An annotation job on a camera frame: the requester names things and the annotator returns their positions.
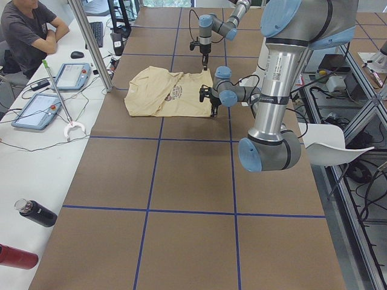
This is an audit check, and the cream long-sleeve California shirt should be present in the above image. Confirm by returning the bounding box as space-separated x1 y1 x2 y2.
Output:
125 66 213 117

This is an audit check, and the aluminium frame post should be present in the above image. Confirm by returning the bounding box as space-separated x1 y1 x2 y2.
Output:
67 0 113 92

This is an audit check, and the seated person in grey shirt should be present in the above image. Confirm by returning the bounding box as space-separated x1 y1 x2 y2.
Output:
0 0 70 80

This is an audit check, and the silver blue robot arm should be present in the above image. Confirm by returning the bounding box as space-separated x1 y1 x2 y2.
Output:
200 1 358 172
190 0 252 70

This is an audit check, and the white plastic chair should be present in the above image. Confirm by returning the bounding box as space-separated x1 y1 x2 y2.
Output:
299 123 374 166

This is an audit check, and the black keyboard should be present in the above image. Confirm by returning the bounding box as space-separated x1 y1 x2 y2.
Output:
89 21 103 48

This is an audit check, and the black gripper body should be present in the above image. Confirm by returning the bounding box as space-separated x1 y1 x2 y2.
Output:
210 96 221 111
200 44 211 60

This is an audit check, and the upper teach pendant tablet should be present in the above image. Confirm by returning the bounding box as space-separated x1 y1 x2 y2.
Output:
54 63 91 91

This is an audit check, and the white pedestal column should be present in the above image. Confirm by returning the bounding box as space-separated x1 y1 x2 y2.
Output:
254 37 268 86

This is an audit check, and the teach pendant tablet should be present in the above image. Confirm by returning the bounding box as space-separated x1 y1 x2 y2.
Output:
11 93 62 131
54 63 91 91

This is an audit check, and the black water bottle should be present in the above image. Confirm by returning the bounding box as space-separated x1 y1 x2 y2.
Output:
15 198 57 227

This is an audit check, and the lower teach pendant tablet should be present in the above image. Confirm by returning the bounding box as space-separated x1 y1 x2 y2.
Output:
11 93 62 131

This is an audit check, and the black power adapter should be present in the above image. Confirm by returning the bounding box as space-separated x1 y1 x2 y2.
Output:
30 79 50 91

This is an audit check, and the reacher grabber stick tool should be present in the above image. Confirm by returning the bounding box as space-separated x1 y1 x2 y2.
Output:
42 60 86 141

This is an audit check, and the black computer mouse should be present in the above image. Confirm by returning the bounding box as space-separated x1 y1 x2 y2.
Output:
70 51 84 59

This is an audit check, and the red water bottle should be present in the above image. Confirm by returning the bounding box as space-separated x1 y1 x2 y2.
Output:
1 245 39 269

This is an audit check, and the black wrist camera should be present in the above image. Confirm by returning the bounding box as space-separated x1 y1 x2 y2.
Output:
199 85 211 103
189 40 200 51

